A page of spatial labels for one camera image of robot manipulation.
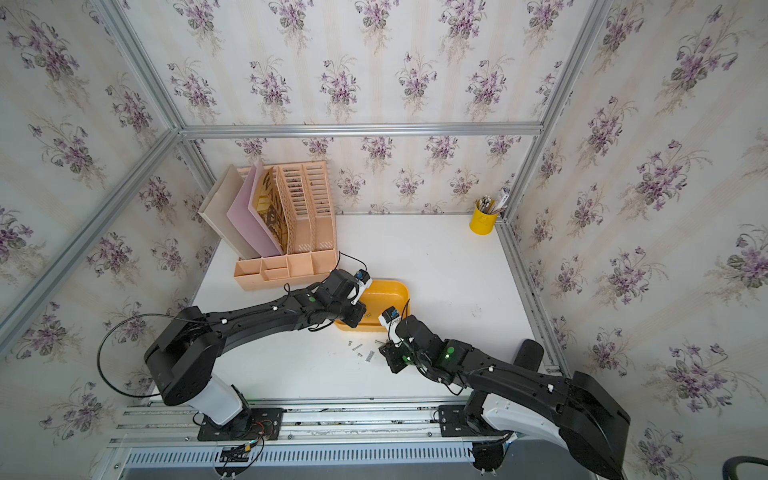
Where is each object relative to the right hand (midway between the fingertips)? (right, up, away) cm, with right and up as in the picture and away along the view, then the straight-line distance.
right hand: (384, 349), depth 79 cm
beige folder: (-47, +38, +3) cm, 61 cm away
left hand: (-5, +9, +7) cm, 12 cm away
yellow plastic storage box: (-1, +12, +18) cm, 21 cm away
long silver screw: (-10, -1, +8) cm, 13 cm away
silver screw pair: (-9, -3, +7) cm, 12 cm away
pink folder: (-37, +38, +7) cm, 53 cm away
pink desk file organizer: (-29, +45, +28) cm, 61 cm away
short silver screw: (-4, -4, +5) cm, 8 cm away
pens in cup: (+38, +42, +26) cm, 62 cm away
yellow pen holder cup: (+37, +36, +31) cm, 60 cm away
